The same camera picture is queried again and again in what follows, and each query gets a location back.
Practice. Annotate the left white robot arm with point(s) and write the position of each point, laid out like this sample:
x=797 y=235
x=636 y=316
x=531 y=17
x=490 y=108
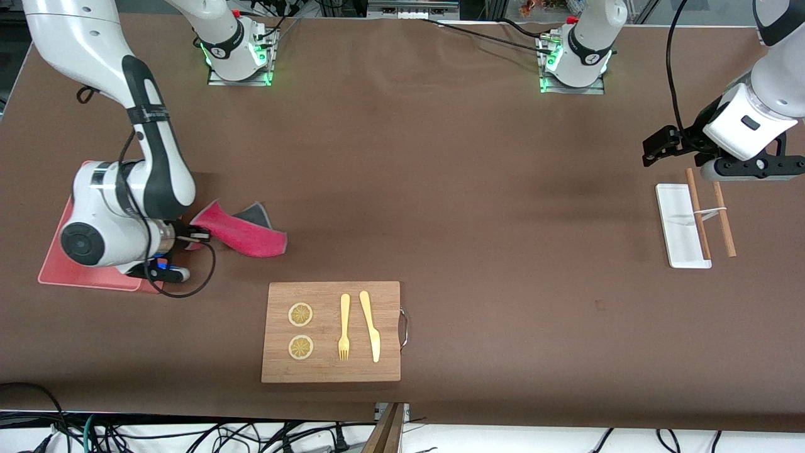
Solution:
x=591 y=38

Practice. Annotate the pink and grey cloth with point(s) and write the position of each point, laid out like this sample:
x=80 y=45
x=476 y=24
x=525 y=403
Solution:
x=251 y=239

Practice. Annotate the white rectangular tray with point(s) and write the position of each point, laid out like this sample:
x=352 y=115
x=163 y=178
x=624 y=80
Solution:
x=676 y=220

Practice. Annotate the white metal bracket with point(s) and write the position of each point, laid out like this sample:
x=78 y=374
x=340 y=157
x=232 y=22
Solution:
x=380 y=412

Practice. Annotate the thin white band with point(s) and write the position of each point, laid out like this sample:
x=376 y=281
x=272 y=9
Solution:
x=714 y=211

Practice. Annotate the grey equipment box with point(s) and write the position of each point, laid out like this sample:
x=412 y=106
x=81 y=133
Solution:
x=409 y=9

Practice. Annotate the wooden cutting board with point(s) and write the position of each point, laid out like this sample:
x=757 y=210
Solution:
x=327 y=371

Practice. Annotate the yellow knife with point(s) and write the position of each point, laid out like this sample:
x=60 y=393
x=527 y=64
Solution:
x=371 y=327

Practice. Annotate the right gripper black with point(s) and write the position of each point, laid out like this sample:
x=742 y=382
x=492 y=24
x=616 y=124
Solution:
x=182 y=229

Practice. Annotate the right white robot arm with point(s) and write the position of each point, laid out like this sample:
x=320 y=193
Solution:
x=94 y=38

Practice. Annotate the lemon slice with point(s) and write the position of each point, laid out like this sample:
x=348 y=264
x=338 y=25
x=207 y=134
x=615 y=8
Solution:
x=300 y=314
x=300 y=347

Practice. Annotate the pink plastic bin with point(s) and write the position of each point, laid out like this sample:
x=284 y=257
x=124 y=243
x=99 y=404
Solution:
x=94 y=281

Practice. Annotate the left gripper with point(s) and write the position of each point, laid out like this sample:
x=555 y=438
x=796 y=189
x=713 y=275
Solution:
x=687 y=138

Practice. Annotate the brown wooden plank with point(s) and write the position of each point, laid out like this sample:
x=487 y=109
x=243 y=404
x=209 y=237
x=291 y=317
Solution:
x=387 y=434

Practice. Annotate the yellow fork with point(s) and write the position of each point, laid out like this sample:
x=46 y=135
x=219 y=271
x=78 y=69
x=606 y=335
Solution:
x=344 y=314

